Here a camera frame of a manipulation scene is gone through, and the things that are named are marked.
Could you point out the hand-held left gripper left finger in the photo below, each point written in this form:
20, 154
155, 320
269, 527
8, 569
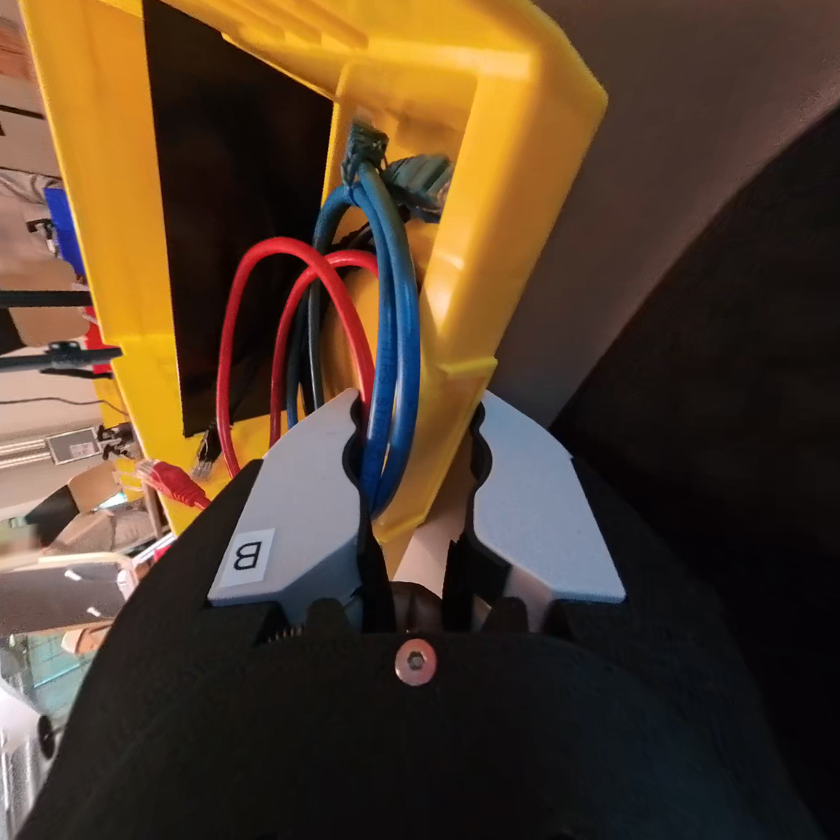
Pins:
295, 499

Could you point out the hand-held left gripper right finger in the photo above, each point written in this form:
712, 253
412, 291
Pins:
544, 512

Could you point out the yellow plastic bin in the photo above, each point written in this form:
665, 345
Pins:
512, 197

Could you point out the blue plastic bin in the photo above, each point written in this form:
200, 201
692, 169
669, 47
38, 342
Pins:
64, 229

